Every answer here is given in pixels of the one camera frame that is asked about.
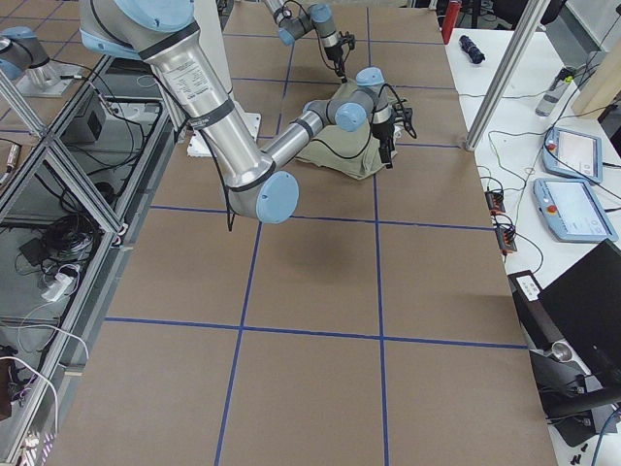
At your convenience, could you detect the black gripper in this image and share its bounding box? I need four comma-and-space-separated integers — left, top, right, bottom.
324, 43, 346, 83
372, 109, 395, 169

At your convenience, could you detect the olive green long-sleeve shirt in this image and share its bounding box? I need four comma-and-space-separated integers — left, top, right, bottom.
295, 83, 397, 180

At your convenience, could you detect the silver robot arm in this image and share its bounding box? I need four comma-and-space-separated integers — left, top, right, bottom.
79, 1, 395, 224
263, 0, 356, 83

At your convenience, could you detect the red cylinder tube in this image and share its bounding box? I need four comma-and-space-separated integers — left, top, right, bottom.
441, 0, 462, 45

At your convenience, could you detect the folded dark plaid umbrella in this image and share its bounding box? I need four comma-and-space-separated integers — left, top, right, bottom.
459, 35, 485, 65

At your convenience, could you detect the black power strip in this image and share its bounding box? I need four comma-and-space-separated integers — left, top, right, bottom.
484, 189, 517, 257

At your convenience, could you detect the far blue teach pendant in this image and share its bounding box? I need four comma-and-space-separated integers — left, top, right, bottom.
542, 127, 604, 183

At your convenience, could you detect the blue teach pendant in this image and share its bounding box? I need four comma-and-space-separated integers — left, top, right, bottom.
533, 178, 619, 244
542, 127, 604, 183

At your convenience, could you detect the near blue teach pendant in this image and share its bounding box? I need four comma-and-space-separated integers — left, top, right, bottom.
533, 178, 619, 244

